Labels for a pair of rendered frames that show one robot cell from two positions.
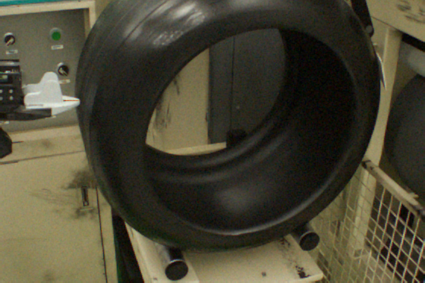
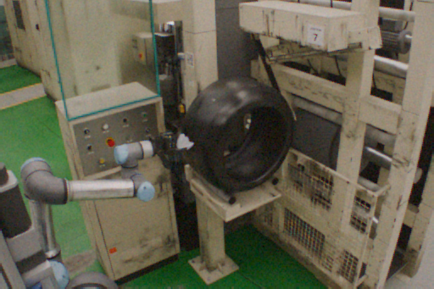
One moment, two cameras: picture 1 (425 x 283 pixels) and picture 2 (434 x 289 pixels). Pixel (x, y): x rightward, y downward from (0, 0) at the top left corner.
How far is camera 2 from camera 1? 0.91 m
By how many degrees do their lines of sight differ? 12
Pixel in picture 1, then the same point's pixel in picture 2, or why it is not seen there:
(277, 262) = (262, 193)
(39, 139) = (141, 163)
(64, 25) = (147, 110)
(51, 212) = not seen: hidden behind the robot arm
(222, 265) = (242, 198)
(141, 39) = (219, 118)
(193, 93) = not seen: hidden behind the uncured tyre
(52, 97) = (186, 142)
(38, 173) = not seen: hidden behind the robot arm
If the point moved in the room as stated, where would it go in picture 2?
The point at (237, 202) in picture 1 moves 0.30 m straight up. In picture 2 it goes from (242, 173) to (242, 122)
